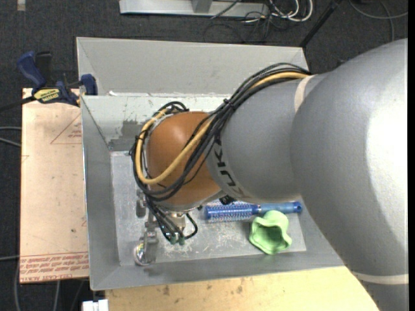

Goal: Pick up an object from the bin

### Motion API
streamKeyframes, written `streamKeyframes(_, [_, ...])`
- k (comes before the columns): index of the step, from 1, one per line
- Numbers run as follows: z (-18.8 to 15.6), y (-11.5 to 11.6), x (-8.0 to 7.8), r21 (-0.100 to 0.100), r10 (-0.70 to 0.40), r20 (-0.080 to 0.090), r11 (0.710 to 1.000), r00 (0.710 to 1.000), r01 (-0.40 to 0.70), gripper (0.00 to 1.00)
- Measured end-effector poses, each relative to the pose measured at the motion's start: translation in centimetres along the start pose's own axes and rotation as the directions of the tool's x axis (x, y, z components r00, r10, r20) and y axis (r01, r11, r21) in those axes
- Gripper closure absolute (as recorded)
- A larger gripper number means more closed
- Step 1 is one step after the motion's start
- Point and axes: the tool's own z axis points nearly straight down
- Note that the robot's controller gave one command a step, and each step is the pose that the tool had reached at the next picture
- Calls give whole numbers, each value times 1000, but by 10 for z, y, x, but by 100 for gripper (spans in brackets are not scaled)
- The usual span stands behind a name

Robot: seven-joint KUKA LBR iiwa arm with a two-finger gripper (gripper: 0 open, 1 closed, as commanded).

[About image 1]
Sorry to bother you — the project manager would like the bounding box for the blue round hairbrush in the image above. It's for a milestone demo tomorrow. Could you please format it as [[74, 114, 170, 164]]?
[[204, 201, 303, 224]]

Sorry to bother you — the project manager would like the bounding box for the grey metal bin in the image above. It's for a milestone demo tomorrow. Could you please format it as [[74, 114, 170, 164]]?
[[76, 36, 345, 292]]

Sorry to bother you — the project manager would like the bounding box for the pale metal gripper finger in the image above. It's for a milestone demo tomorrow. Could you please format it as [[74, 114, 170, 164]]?
[[136, 189, 147, 219], [143, 229, 159, 265]]

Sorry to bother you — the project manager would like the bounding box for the brown cardboard board red print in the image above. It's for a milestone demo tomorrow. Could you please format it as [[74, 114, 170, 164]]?
[[19, 87, 90, 285]]

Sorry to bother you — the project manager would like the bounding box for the small clear glass thing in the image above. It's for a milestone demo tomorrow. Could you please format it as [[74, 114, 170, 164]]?
[[134, 242, 153, 267]]

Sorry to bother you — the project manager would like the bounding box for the green silicone cup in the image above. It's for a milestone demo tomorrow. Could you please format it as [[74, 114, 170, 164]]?
[[248, 209, 293, 256]]

